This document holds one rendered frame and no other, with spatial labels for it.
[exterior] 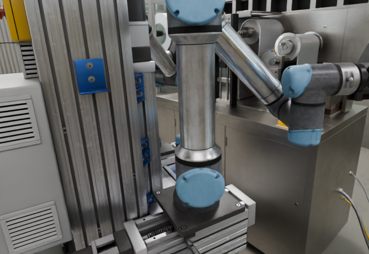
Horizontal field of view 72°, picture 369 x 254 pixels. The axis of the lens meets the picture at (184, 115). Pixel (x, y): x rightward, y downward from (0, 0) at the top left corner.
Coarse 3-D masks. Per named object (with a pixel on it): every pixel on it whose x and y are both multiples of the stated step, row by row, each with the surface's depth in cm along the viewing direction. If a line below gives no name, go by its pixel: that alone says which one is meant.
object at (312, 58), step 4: (300, 56) 136; (304, 56) 139; (308, 56) 141; (312, 56) 145; (316, 56) 148; (300, 60) 137; (304, 60) 140; (308, 60) 143; (312, 60) 146; (316, 60) 149; (300, 64) 138
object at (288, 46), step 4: (284, 40) 135; (288, 40) 134; (284, 44) 136; (288, 44) 134; (292, 44) 133; (280, 48) 138; (284, 48) 136; (288, 48) 135; (292, 48) 134; (284, 52) 137; (288, 52) 135
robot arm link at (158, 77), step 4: (156, 68) 139; (156, 72) 140; (160, 72) 139; (156, 76) 140; (160, 76) 138; (156, 80) 141; (160, 80) 139; (156, 84) 142; (160, 84) 142; (164, 84) 144
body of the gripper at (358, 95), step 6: (360, 66) 57; (360, 72) 56; (366, 72) 56; (366, 78) 56; (360, 84) 56; (366, 84) 56; (360, 90) 57; (366, 90) 58; (348, 96) 61; (354, 96) 59; (360, 96) 58; (366, 96) 60
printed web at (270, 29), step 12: (264, 24) 151; (276, 24) 159; (264, 36) 151; (276, 36) 159; (300, 36) 137; (312, 36) 145; (252, 48) 170; (264, 48) 154; (312, 48) 143; (240, 84) 169; (240, 96) 172
